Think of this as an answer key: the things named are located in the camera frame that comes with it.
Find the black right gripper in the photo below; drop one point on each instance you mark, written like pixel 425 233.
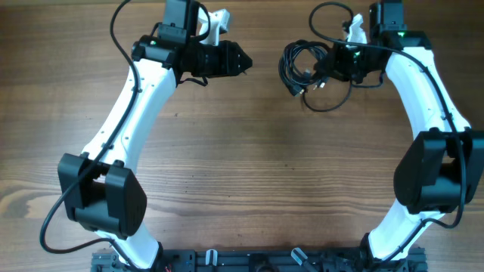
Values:
pixel 333 67

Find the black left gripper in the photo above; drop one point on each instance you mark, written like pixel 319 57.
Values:
pixel 228 52

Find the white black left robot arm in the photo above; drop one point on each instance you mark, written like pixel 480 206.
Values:
pixel 99 188

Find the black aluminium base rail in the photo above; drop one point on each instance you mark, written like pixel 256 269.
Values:
pixel 338 259

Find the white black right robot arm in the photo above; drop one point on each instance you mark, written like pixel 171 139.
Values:
pixel 439 173

